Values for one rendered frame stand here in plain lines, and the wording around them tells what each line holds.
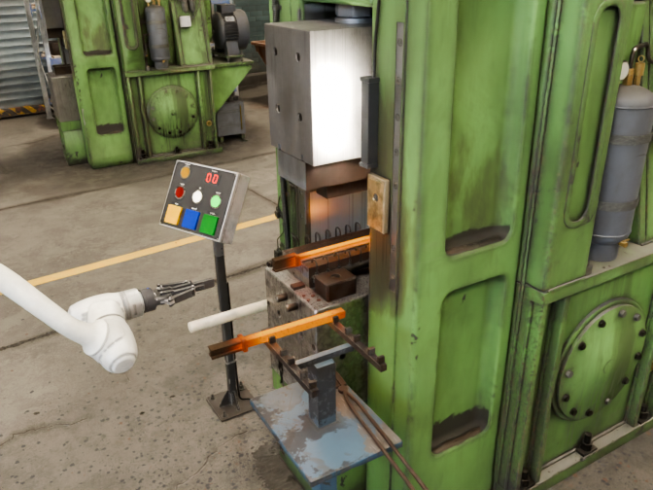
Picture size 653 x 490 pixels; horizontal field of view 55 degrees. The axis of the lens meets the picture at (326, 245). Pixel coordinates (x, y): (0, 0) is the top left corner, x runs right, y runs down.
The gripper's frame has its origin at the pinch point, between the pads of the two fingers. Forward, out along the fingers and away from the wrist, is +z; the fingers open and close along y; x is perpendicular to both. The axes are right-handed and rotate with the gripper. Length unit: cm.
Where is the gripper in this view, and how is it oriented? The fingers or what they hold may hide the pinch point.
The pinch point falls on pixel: (203, 284)
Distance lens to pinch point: 206.1
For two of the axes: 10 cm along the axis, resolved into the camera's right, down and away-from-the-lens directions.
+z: 8.6, -2.3, 4.6
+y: 5.1, 3.5, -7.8
